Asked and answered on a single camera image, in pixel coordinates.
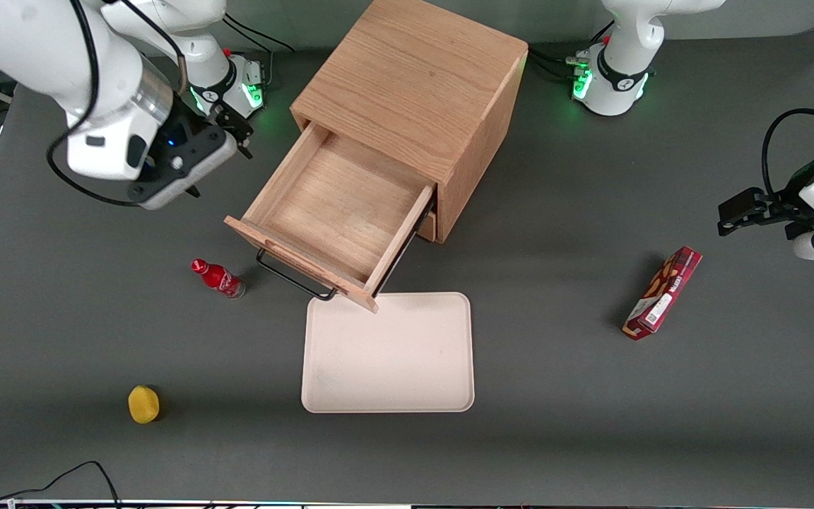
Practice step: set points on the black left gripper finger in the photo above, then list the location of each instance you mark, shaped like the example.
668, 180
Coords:
799, 230
742, 206

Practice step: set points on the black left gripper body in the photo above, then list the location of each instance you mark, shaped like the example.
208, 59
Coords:
791, 205

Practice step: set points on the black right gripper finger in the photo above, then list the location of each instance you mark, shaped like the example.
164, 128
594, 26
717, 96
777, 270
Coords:
234, 126
193, 191

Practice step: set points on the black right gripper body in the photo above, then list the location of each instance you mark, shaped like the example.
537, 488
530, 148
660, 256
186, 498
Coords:
203, 127

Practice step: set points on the wooden drawer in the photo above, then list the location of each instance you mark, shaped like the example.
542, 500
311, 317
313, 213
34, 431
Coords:
336, 205
428, 227

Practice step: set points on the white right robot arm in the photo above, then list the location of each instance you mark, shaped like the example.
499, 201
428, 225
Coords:
39, 49

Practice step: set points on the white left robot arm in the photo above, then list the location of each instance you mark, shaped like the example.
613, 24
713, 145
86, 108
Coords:
626, 71

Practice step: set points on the oak wooden drawer cabinet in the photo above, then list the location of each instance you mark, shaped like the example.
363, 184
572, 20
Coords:
414, 71

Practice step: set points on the small red soda bottle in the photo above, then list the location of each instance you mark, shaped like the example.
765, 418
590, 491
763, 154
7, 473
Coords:
220, 279

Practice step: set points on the red cookie box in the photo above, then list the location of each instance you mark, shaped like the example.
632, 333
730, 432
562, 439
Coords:
661, 293

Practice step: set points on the yellow lemon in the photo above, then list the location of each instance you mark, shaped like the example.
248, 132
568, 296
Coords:
143, 404

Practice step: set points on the cream plastic tray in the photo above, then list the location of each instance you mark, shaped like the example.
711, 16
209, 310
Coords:
386, 360

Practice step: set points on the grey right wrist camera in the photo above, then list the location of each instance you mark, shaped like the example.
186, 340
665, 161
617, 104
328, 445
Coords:
181, 182

